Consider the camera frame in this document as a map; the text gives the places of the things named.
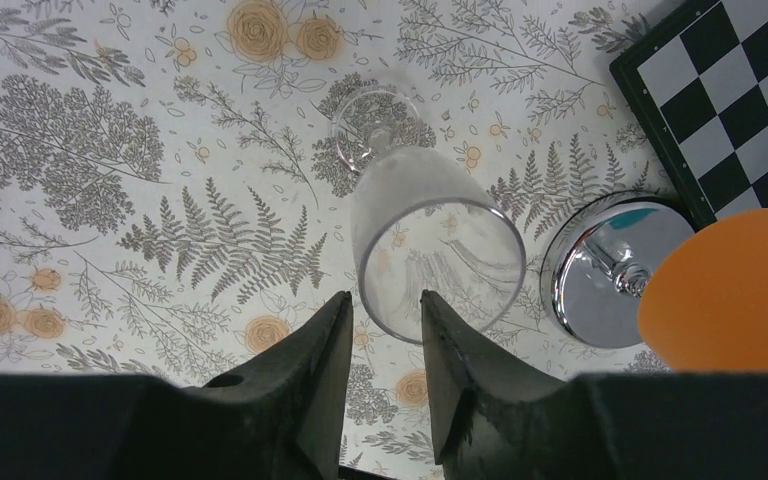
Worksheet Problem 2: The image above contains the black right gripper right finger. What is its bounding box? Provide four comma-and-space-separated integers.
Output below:
421, 290, 768, 479

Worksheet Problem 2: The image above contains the chrome wine glass rack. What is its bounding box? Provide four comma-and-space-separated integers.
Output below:
539, 191, 694, 349

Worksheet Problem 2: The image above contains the orange wine glass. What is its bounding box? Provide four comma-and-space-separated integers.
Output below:
638, 208, 768, 372

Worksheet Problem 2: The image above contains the clear champagne flute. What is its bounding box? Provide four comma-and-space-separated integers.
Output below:
331, 85, 526, 344

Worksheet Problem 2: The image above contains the black white chess board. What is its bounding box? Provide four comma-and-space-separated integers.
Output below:
610, 1, 768, 229

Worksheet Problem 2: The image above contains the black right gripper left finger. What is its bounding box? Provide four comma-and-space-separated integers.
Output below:
0, 291, 353, 479

